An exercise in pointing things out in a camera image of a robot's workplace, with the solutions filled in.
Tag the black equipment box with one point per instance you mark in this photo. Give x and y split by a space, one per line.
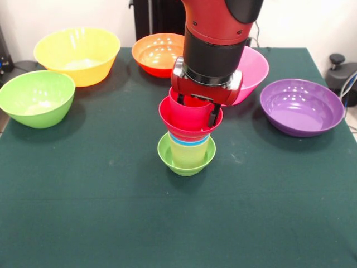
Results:
5 61

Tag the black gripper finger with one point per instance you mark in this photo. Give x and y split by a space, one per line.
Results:
212 118
181 100

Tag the blue cup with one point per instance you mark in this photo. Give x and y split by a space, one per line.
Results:
189 143

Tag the purple bowl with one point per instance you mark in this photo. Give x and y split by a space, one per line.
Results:
301 109

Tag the large green bowl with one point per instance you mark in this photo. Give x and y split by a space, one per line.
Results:
33 100

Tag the large pink bowl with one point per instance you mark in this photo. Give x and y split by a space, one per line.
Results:
253 69

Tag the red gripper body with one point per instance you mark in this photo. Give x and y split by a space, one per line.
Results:
209 93

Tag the small red bowl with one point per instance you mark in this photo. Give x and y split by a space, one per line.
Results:
189 136

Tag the dark green tablecloth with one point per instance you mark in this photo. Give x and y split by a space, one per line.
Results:
139 223

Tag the small green bowl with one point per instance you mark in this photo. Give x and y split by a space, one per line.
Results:
187 171

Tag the yellow cup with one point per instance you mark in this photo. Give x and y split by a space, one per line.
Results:
188 156

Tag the orange bowl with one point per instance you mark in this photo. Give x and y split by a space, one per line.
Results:
156 56

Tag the large yellow bowl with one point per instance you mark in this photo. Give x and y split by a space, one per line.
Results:
78 50

